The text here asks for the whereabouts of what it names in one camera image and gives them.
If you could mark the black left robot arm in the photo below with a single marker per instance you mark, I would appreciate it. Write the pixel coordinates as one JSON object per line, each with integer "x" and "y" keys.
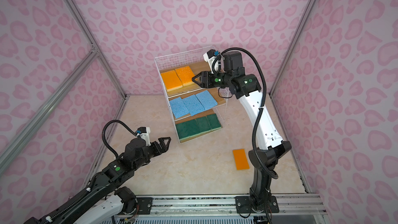
{"x": 105, "y": 194}

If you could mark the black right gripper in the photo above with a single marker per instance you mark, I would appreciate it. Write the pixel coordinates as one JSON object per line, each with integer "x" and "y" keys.
{"x": 204, "y": 75}

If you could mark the white wire wooden shelf rack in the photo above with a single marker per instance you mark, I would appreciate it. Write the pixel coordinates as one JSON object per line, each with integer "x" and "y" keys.
{"x": 195, "y": 60}

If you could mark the green sponge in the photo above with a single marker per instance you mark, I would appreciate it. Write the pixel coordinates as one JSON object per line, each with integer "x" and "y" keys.
{"x": 203, "y": 124}
{"x": 184, "y": 130}
{"x": 214, "y": 122}
{"x": 193, "y": 128}

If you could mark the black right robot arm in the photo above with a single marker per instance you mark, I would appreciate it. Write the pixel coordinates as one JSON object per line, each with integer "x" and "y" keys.
{"x": 237, "y": 70}

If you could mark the orange sponge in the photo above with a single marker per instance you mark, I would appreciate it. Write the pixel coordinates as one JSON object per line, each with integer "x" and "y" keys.
{"x": 171, "y": 80}
{"x": 240, "y": 159}
{"x": 185, "y": 74}

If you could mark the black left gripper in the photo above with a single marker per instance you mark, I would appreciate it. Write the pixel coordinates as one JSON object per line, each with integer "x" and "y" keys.
{"x": 165, "y": 147}

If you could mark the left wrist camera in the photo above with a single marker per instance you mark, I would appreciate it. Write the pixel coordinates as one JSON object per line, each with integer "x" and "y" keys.
{"x": 144, "y": 133}

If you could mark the blue sponge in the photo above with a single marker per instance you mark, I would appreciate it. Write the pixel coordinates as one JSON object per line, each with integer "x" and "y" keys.
{"x": 206, "y": 100}
{"x": 178, "y": 108}
{"x": 193, "y": 105}

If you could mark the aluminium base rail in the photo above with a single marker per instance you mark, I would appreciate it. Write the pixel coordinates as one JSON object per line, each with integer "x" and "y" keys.
{"x": 209, "y": 209}

